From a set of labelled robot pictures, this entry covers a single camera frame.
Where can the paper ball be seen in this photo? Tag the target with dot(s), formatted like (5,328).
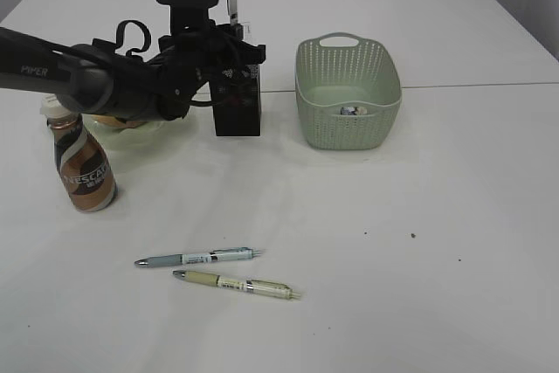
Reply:
(354,111)

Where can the blue grip pen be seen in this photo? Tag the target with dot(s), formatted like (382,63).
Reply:
(184,259)

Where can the black mesh pen holder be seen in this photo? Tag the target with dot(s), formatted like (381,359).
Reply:
(236,102)

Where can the golden bread roll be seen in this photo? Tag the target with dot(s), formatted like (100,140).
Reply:
(116,123)

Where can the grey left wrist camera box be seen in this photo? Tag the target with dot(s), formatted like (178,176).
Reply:
(188,14)

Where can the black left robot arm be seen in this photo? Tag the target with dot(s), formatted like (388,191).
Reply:
(96,79)

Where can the green plastic basket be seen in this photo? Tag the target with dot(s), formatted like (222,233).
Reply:
(339,70)

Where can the beige grip pen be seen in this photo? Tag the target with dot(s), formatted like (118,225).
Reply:
(258,287)

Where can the grey pen across ruler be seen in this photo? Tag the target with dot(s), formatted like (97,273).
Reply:
(232,10)

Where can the pale green glass plate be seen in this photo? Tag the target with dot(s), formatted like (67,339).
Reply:
(120,139)

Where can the brown Nescafe coffee bottle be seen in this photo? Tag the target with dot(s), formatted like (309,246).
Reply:
(81,162)

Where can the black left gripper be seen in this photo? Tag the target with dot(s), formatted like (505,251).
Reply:
(216,56)

